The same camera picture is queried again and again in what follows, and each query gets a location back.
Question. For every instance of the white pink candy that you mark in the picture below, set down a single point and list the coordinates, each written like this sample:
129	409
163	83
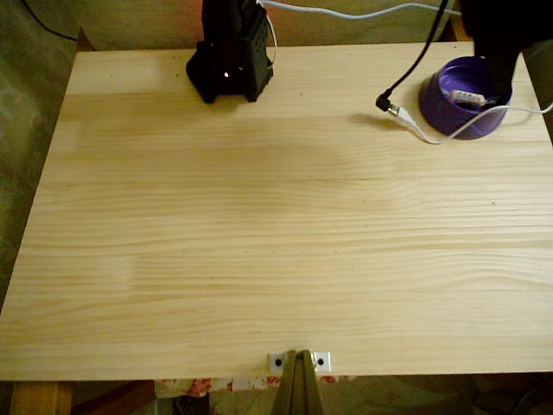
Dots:
468	97

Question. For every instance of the purple plastic bowl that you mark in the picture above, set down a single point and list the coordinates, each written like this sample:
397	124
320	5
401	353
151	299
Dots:
449	116

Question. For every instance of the red floral cloth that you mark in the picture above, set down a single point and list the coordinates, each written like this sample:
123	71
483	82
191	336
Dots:
198	384

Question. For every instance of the small metal bracket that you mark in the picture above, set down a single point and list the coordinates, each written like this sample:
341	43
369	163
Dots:
322	362

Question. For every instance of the brown camera stand pole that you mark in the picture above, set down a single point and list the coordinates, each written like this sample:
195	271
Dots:
298	384

